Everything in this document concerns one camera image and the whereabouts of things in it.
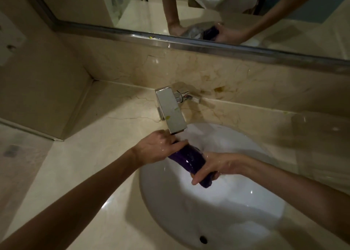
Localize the white round sink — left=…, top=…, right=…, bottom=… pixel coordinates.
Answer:
left=139, top=122, right=286, bottom=250

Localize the beige marble countertop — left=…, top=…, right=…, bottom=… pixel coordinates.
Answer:
left=0, top=79, right=350, bottom=250

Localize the person's left hand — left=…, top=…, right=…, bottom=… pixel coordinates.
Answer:
left=132, top=129, right=189, bottom=167

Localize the metal framed wall mirror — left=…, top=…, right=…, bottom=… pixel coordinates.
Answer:
left=16, top=0, right=350, bottom=75

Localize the person's left forearm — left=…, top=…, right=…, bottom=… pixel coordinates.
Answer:
left=0, top=148, right=143, bottom=250

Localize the purple cleaning cloth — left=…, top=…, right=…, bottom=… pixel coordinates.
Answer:
left=167, top=144, right=219, bottom=189

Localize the chrome square faucet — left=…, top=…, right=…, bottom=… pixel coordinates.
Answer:
left=155, top=86, right=202, bottom=135

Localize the person's right hand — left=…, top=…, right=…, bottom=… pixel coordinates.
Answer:
left=191, top=152, right=253, bottom=186

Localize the person's right forearm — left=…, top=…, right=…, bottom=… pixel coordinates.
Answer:
left=240, top=155, right=350, bottom=243

